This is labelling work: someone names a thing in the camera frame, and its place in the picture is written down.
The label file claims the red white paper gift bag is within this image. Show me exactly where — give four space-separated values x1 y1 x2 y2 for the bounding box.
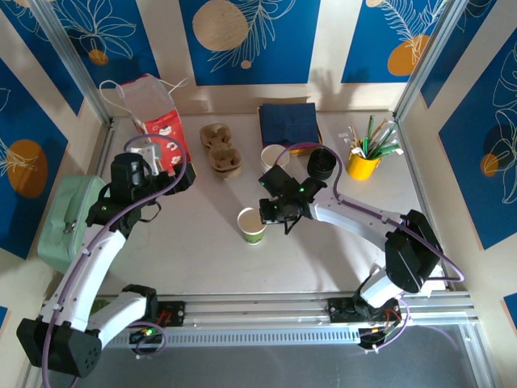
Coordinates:
99 74 191 171

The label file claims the green paper coffee cup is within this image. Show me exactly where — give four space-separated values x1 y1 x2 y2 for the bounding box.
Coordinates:
237 207 267 247

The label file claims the stack of cardboard cup carriers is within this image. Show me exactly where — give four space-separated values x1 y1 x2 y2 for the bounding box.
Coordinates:
200 123 244 179

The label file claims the stack of black lids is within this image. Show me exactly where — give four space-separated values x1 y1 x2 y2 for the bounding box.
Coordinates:
306 148 338 179

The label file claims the stack of paper cups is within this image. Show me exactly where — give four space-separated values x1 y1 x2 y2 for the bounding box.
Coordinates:
259 144 291 175

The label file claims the stack of navy napkins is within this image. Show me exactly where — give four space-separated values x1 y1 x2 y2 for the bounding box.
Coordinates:
258 103 322 147

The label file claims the yellow straw holder cup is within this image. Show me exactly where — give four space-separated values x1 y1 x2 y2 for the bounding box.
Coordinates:
347 139 383 181

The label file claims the mint green zip case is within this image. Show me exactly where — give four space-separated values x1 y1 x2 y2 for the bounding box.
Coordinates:
36 174 107 274

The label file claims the dark green straw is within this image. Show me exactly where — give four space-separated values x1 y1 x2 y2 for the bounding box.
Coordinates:
364 116 376 158

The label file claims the green straw white wrapper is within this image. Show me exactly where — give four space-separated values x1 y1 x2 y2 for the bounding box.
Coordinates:
369 133 399 159

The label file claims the aluminium table side rail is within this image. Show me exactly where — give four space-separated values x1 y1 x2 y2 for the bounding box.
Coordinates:
96 119 119 181
395 116 456 292

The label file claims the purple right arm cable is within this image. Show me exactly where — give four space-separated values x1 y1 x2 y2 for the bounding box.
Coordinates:
276 141 465 356

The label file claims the aluminium front rail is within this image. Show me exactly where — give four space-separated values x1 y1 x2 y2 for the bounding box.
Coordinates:
92 291 473 348

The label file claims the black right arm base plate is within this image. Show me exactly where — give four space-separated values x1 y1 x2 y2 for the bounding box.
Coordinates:
326 297 405 324

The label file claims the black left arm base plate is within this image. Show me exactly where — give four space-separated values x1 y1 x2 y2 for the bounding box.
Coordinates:
155 301 187 327

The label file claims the aluminium frame post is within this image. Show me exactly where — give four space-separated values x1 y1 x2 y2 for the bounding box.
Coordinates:
393 0 461 122
30 0 114 126

